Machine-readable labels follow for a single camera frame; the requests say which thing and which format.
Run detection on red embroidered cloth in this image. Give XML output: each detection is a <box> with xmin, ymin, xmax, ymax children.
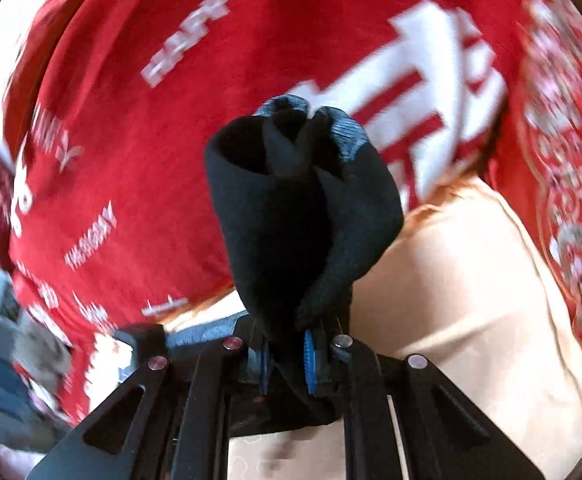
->
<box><xmin>486</xmin><ymin>0</ymin><xmax>582</xmax><ymax>377</ymax></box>

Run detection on red printed blanket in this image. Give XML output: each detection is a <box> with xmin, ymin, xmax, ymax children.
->
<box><xmin>0</xmin><ymin>0</ymin><xmax>537</xmax><ymax>426</ymax></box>

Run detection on cream cloth mat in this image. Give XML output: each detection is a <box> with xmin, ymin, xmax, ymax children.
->
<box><xmin>163</xmin><ymin>174</ymin><xmax>582</xmax><ymax>480</ymax></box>

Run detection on black pants with blue stripes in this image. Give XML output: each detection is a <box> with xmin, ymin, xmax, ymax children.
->
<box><xmin>203</xmin><ymin>94</ymin><xmax>405</xmax><ymax>433</ymax></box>

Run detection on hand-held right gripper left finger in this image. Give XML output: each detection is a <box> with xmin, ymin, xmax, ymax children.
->
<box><xmin>26</xmin><ymin>335</ymin><xmax>273</xmax><ymax>480</ymax></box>

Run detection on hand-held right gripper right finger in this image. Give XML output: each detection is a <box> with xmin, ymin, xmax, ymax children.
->
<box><xmin>302</xmin><ymin>329</ymin><xmax>547</xmax><ymax>480</ymax></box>

